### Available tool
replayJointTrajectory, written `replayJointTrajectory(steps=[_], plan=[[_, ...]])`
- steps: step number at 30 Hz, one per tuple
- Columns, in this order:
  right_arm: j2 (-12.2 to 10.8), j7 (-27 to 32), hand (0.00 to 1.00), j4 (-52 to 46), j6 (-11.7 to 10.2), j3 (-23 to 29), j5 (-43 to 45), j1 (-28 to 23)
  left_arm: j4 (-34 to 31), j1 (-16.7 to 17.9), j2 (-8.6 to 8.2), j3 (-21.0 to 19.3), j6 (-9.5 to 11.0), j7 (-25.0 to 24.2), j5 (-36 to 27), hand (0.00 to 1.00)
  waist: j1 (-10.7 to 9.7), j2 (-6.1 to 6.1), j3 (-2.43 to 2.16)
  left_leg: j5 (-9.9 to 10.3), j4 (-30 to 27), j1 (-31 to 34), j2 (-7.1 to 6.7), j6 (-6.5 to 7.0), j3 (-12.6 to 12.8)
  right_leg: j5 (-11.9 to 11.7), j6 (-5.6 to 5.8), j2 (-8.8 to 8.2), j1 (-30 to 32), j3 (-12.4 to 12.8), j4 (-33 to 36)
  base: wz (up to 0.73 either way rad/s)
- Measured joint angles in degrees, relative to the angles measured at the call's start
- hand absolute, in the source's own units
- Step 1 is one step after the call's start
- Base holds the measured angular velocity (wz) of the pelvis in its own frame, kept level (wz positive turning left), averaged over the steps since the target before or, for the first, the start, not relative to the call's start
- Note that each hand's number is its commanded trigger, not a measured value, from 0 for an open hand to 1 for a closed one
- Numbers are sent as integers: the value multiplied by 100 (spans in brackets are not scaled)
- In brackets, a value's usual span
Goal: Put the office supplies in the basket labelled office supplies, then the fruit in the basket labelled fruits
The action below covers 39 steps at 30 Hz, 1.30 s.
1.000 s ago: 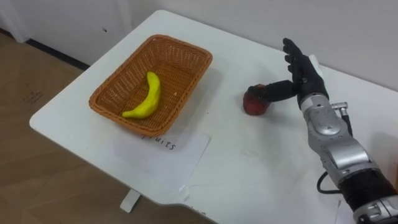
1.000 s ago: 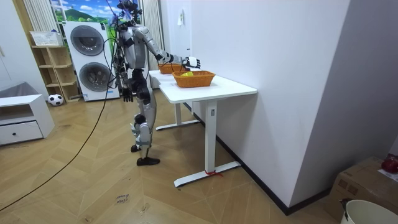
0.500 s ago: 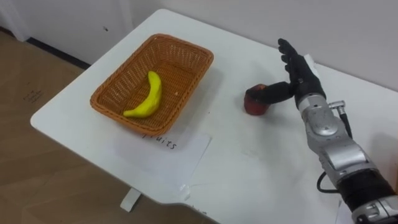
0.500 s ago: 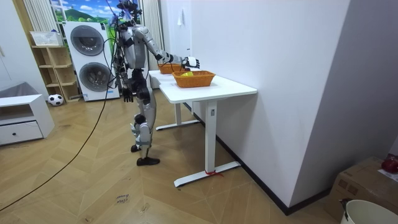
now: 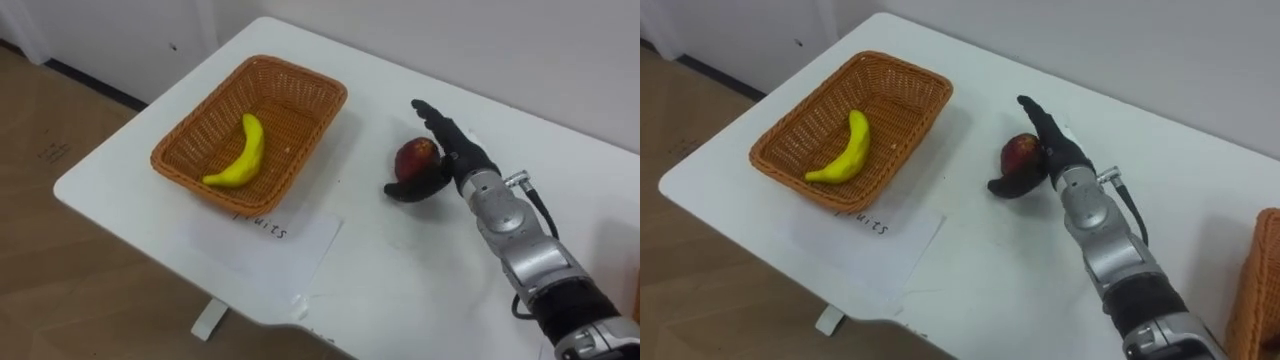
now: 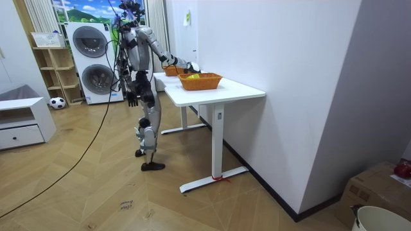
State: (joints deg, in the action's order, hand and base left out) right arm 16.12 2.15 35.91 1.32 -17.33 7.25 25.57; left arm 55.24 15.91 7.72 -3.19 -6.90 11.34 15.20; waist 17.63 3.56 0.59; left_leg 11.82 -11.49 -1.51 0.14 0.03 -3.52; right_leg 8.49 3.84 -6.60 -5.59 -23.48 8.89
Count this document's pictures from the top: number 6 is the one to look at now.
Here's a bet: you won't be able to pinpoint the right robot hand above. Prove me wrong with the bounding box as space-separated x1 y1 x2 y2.
183 61 202 74

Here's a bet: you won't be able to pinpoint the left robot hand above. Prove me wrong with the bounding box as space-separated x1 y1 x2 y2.
126 90 139 108

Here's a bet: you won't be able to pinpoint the orange wicker basket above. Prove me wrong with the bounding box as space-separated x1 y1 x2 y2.
177 72 223 91
162 65 188 77

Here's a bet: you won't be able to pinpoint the robot legs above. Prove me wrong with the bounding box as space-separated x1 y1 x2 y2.
133 71 166 172

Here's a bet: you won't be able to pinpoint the robot body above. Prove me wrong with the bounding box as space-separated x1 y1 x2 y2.
112 0 154 75

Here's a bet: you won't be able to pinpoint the white pleated curtain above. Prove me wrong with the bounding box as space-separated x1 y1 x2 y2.
23 0 61 33
144 0 171 92

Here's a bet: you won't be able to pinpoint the white washing machine tower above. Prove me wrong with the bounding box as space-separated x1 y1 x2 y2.
64 21 125 105

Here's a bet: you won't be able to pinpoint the black and white football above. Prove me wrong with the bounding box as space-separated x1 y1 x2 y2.
49 96 67 110

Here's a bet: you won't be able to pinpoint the wooden shelf unit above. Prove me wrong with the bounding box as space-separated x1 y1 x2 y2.
31 46 85 107

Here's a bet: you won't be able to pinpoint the white drawer cabinet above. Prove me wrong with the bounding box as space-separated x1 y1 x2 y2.
0 96 58 151

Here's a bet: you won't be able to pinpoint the brown cardboard box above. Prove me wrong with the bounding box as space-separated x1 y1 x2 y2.
333 160 411 230

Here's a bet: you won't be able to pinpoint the dark red round object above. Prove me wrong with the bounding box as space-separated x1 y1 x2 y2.
393 157 411 180

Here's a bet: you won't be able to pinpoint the white paper sheet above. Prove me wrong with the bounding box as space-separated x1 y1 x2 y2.
389 173 411 189

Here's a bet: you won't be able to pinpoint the white plastic bin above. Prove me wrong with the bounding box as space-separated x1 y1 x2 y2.
350 204 411 231

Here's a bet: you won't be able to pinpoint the black floor cable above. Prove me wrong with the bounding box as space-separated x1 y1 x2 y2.
0 38 122 220

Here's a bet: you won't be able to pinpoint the cable bundle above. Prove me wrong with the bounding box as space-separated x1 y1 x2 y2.
105 0 130 21

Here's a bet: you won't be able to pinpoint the landscape wall poster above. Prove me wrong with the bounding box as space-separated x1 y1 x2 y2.
51 0 147 52

